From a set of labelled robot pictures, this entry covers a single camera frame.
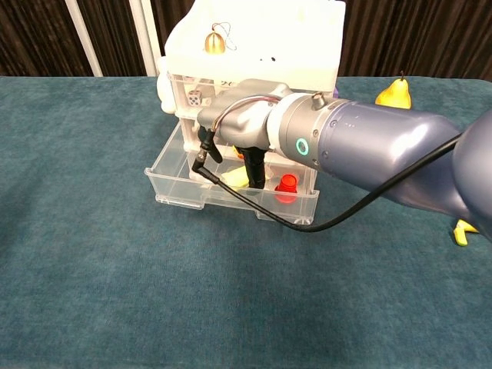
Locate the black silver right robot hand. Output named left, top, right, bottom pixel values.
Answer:
left=196, top=78, right=293, bottom=190

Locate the small gold bell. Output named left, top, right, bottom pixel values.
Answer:
left=203, top=22, right=238, bottom=54

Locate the red plastic stamp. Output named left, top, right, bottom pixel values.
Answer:
left=274, top=173, right=300, bottom=204

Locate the double white frame post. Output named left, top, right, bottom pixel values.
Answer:
left=128, top=0, right=162, bottom=77

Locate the white plastic drawer cabinet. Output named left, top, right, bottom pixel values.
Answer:
left=163, top=0, right=345, bottom=181

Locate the single white frame post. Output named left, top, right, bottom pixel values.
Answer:
left=64, top=0, right=104, bottom=77

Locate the teal table cloth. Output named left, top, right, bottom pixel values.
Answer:
left=0, top=75, right=492, bottom=369

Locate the yellow toy pear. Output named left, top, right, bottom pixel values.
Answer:
left=374, top=70, right=412, bottom=111

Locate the black pleated curtain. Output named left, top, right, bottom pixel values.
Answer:
left=0, top=0, right=492, bottom=81

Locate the yellow toy banana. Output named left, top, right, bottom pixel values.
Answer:
left=453, top=219, right=480, bottom=247

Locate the white fishing game toy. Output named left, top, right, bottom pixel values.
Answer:
left=156, top=57, right=176, bottom=115

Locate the clear drawer with red stamp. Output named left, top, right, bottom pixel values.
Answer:
left=144, top=122, right=321, bottom=226

